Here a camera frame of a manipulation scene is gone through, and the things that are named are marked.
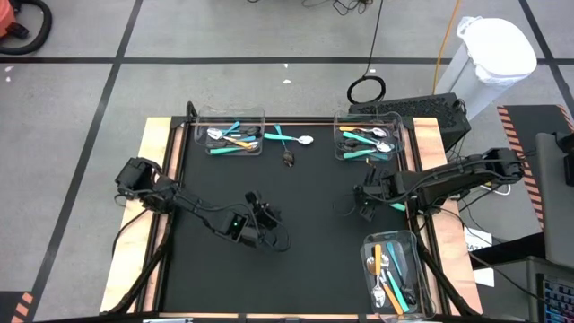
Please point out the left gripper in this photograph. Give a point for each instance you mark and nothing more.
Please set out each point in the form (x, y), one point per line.
(264, 224)

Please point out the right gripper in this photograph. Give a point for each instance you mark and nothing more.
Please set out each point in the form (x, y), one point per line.
(383, 190)

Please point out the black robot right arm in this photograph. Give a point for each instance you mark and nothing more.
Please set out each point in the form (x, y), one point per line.
(448, 179)

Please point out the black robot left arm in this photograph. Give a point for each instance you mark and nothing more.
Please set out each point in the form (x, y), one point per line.
(197, 211)

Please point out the clear plastic bin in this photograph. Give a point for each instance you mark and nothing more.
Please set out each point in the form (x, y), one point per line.
(228, 114)
(394, 119)
(421, 251)

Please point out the black perforated computer case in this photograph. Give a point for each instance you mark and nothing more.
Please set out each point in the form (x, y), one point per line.
(430, 107)

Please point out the black diagonal support strut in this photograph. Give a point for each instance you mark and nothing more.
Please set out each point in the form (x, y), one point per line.
(139, 280)
(444, 280)

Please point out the wooden base board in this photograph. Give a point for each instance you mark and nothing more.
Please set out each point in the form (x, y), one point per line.
(157, 134)

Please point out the white paper sheet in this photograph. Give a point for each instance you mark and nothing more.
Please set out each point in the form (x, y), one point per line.
(482, 278)

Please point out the black orange striped mat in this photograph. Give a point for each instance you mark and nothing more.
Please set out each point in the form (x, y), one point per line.
(529, 121)
(18, 309)

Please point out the grey desk panel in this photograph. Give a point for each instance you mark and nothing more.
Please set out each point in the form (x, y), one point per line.
(556, 215)

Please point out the trash can with white bag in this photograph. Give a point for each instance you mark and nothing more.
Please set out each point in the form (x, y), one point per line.
(498, 49)

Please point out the black device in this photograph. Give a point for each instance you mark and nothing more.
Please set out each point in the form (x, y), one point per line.
(567, 157)

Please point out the backlit keyboard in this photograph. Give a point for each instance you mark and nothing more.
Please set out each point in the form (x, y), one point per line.
(558, 300)

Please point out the orange vacuum cleaner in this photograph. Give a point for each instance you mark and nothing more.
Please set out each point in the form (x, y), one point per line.
(6, 18)

